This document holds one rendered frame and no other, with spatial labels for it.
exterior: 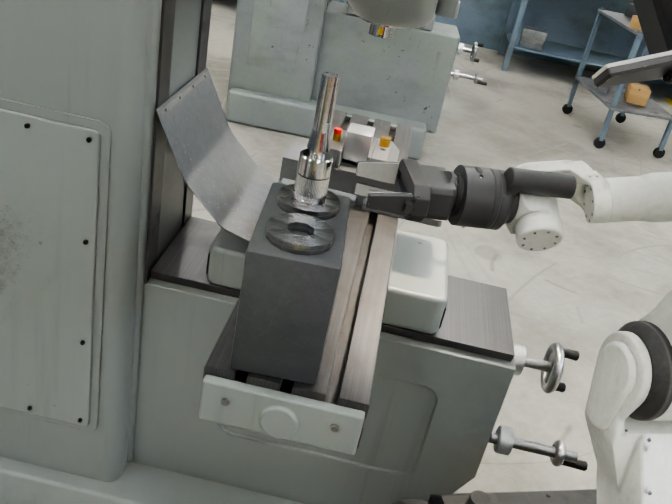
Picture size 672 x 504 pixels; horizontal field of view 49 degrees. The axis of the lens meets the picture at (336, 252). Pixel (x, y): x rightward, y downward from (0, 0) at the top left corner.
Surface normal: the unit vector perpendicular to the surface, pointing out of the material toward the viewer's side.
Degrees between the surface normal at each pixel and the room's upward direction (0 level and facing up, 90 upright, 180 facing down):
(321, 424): 90
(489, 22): 90
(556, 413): 0
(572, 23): 90
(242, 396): 90
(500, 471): 0
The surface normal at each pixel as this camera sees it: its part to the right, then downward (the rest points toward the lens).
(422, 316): -0.14, 0.46
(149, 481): 0.18, -0.86
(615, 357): -0.96, -0.06
